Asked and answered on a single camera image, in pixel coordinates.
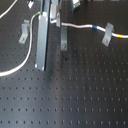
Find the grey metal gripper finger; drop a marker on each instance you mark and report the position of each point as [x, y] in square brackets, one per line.
[42, 35]
[55, 12]

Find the white tag top left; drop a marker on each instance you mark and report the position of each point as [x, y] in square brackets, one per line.
[30, 3]

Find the middle grey cable clip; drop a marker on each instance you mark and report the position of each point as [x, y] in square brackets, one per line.
[63, 38]

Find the grey cable clip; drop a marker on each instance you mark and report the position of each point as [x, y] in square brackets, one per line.
[63, 38]
[25, 31]
[108, 34]

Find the left grey cable clip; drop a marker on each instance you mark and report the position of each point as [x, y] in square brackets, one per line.
[25, 31]

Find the right grey cable clip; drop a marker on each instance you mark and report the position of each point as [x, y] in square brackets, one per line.
[108, 34]

